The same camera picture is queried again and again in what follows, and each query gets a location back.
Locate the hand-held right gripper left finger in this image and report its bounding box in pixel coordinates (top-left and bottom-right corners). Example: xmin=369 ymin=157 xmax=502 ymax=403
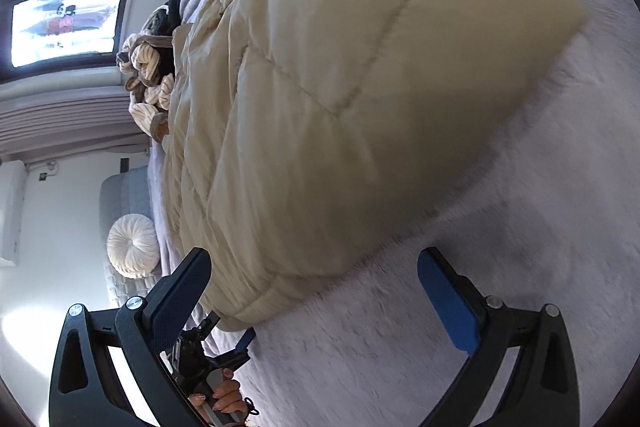
xmin=48 ymin=247 xmax=213 ymax=427

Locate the cream striped clothes pile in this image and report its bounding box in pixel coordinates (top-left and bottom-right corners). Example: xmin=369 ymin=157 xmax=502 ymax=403
xmin=116 ymin=32 xmax=177 ymax=142

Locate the lavender fleece blanket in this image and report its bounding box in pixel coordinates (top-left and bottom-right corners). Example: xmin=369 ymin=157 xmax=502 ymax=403
xmin=146 ymin=0 xmax=640 ymax=427

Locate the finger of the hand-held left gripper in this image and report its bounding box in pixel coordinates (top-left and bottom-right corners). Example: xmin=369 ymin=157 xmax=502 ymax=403
xmin=227 ymin=328 xmax=257 ymax=359
xmin=191 ymin=311 xmax=221 ymax=344

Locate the white ribbed radiator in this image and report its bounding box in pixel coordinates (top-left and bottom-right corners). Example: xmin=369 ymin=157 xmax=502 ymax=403
xmin=0 ymin=98 xmax=152 ymax=156

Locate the dark garment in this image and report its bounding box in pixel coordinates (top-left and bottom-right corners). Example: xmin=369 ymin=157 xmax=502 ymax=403
xmin=144 ymin=0 xmax=190 ymax=38

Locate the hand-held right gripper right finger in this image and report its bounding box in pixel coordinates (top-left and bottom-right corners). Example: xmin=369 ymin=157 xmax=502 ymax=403
xmin=416 ymin=247 xmax=583 ymax=427

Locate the person's left hand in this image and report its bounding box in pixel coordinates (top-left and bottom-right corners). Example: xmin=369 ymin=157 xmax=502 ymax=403
xmin=187 ymin=367 xmax=251 ymax=427

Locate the round white pleated cushion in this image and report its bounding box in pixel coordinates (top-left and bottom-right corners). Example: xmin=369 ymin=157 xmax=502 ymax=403
xmin=106 ymin=214 xmax=161 ymax=281

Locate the beige puffer jacket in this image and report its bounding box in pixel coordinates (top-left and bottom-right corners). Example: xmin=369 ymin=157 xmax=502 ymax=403
xmin=160 ymin=0 xmax=589 ymax=334

